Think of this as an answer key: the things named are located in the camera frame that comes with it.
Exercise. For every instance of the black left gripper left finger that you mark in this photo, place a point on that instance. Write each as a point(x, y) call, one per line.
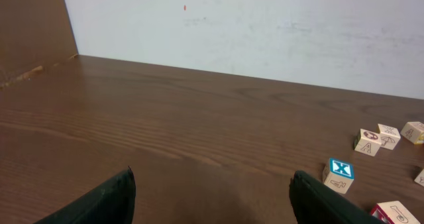
point(113, 201)

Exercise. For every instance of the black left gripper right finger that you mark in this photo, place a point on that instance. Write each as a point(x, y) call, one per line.
point(315, 203)

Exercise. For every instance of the blue X letter block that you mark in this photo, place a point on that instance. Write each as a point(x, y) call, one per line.
point(338, 175)

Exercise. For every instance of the red edged wooden block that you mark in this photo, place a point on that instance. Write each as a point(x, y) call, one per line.
point(393, 212)

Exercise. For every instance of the wooden block with red circle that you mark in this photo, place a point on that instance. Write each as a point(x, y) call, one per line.
point(367, 142)

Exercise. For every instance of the wooden umbrella picture block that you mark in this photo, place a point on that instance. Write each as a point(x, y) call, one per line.
point(390, 136)

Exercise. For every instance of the yellow edged wooden block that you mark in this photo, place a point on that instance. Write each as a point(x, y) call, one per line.
point(413, 132)

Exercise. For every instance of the wooden block with green ring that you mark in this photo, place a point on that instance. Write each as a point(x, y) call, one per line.
point(420, 178)

